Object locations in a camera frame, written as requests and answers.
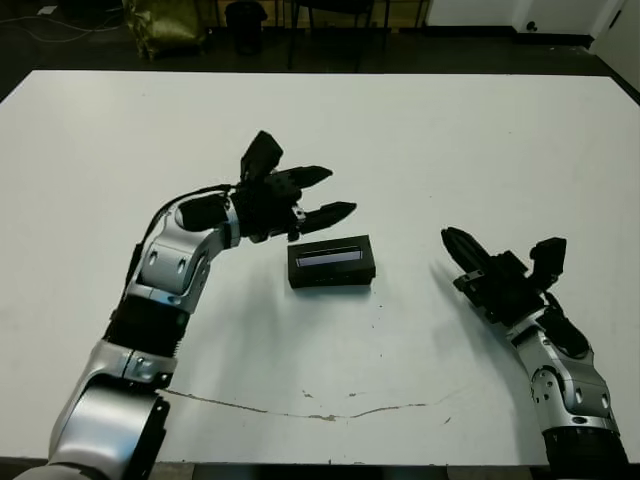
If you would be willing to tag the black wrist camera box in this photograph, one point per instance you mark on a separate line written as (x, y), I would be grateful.
(550, 260)
(262, 152)

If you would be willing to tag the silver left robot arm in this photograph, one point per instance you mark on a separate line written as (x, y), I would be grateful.
(150, 310)

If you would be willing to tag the yellow-green crumpled sack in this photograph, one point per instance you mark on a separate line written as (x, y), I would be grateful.
(165, 25)

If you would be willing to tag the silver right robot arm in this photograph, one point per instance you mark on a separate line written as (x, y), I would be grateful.
(570, 385)

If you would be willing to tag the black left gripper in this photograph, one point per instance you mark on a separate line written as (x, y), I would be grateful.
(265, 210)

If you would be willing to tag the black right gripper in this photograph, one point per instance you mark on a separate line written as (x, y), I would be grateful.
(507, 292)

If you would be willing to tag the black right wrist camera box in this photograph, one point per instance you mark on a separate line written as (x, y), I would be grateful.
(550, 260)

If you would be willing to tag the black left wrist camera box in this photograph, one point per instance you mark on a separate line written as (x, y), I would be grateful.
(262, 152)

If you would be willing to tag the black trash bin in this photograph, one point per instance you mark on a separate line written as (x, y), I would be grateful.
(245, 27)

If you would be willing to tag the white door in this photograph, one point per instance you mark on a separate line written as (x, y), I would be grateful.
(622, 22)

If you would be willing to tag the small white floor paper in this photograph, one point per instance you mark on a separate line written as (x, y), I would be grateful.
(46, 10)

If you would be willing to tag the black glossy box lid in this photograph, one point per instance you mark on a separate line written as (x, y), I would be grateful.
(332, 272)

